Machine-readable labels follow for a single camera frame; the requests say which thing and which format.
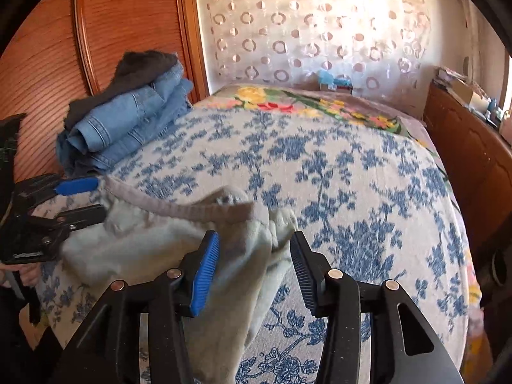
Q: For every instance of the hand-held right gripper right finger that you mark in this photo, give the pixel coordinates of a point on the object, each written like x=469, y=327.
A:
x=306, y=276

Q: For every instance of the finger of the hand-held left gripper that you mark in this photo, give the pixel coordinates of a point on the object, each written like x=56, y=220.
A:
x=86, y=214
x=78, y=186

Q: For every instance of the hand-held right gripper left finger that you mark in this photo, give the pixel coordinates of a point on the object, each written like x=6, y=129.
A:
x=204, y=276

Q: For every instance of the light beige pants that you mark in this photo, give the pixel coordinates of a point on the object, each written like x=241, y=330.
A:
x=160, y=244

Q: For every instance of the blue denim jeans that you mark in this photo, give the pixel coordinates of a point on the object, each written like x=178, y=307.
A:
x=132, y=124

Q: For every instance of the blue floral bedspread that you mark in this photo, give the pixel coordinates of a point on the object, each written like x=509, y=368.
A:
x=340, y=184

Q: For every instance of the dark grey folded garment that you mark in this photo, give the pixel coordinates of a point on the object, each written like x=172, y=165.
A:
x=140, y=66

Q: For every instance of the colourful floral blanket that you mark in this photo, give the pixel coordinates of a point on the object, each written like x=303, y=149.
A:
x=312, y=106

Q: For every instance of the blue tissue box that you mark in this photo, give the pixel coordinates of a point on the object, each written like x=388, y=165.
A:
x=334, y=82

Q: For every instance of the wooden dresser with clutter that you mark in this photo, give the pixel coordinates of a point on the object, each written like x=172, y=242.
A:
x=472, y=156

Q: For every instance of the cardboard box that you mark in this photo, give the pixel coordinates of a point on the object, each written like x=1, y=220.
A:
x=468, y=92

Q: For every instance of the white circle-patterned curtain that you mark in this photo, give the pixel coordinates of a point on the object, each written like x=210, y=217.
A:
x=320, y=28

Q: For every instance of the blue bottle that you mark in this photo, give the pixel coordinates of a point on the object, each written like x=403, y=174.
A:
x=495, y=110

